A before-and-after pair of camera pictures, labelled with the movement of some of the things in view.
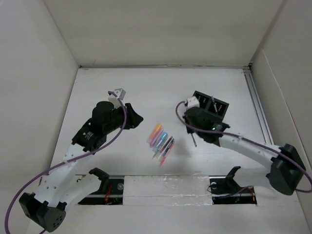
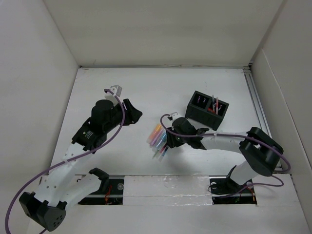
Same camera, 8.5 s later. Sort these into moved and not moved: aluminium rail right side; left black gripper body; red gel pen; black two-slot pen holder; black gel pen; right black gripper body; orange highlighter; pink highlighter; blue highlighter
Moved: right black gripper body; black gel pen; red gel pen
Not moved: aluminium rail right side; black two-slot pen holder; orange highlighter; blue highlighter; pink highlighter; left black gripper body
